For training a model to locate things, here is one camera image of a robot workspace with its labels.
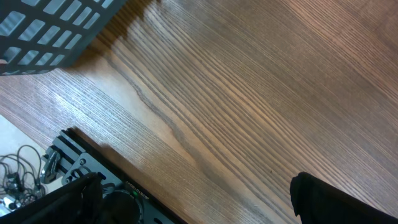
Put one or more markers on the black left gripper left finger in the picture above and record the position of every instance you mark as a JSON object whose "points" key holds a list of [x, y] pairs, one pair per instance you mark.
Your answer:
{"points": [[77, 202]]}

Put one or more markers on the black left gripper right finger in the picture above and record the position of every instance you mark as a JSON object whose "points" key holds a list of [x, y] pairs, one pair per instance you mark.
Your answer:
{"points": [[318, 202]]}

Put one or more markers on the grey plastic basket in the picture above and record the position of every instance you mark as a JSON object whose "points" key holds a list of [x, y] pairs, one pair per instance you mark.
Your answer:
{"points": [[38, 36]]}

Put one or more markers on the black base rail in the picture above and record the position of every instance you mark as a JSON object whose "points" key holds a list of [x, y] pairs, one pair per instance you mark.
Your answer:
{"points": [[71, 156]]}

